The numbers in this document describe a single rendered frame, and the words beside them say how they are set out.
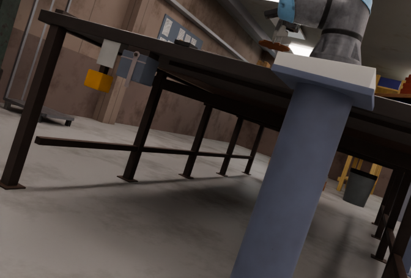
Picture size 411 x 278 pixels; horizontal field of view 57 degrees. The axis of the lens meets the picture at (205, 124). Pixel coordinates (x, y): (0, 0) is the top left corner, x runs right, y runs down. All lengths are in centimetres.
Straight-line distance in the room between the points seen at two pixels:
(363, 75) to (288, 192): 37
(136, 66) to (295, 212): 94
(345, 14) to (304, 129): 34
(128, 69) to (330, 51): 91
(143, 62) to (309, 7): 79
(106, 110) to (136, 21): 147
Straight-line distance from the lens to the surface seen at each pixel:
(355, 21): 117
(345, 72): 108
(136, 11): 623
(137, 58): 169
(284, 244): 111
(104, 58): 183
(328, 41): 114
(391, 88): 853
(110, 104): 614
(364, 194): 688
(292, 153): 108
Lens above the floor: 68
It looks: 2 degrees down
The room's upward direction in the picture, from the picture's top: 19 degrees clockwise
